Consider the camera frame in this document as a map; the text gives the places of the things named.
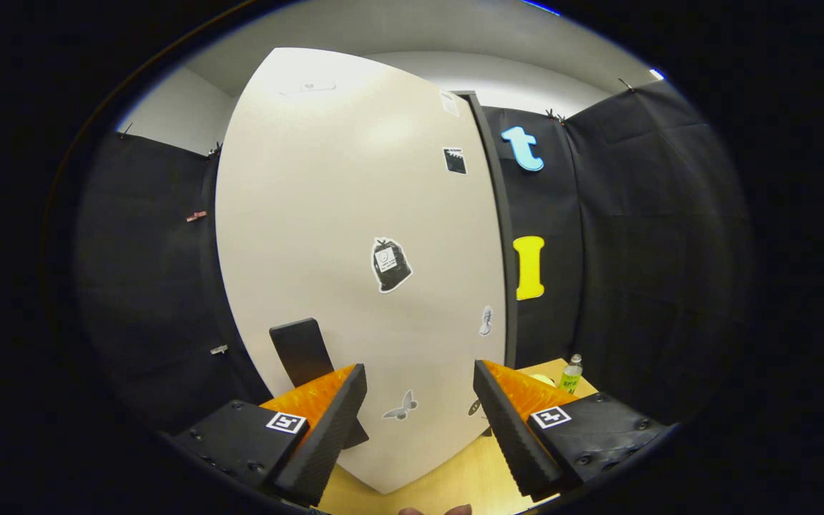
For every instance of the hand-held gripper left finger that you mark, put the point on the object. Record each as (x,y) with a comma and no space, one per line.
(326,440)

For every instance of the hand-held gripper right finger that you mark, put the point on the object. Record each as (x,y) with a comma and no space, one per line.
(512,436)

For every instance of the beige shoe cabinet door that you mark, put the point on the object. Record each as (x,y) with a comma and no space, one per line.
(326,214)

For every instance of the yellow plush toy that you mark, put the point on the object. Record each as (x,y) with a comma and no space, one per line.
(544,380)

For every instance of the green drink bottle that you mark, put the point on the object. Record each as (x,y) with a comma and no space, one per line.
(571,375)

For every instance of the black backdrop cloth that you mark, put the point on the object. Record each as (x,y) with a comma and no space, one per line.
(669,250)

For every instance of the reddish clothespin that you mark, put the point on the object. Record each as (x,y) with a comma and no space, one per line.
(196,215)

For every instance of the black binder clip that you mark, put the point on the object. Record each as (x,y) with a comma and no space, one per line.
(625,84)
(553,114)
(215,149)

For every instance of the long ceiling light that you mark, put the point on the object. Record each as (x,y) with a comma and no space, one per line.
(541,6)

